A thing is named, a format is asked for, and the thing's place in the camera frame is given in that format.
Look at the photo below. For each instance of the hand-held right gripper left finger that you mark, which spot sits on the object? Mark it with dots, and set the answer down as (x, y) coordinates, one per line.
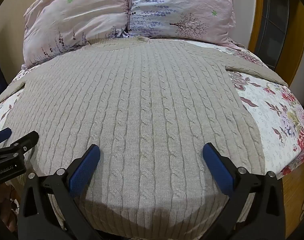
(84, 172)

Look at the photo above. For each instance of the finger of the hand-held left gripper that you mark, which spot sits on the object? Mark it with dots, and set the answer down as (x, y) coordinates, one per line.
(2, 133)
(26, 140)

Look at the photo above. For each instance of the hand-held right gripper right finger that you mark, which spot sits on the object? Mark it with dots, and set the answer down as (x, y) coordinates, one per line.
(217, 172)

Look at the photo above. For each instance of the floral bedsheet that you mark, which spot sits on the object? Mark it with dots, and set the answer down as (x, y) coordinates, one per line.
(274, 135)

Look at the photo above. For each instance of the yellow and white headboard shelf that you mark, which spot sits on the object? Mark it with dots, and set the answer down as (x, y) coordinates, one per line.
(301, 30)

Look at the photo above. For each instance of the pale blue floral pillow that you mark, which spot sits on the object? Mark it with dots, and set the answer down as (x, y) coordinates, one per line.
(167, 10)

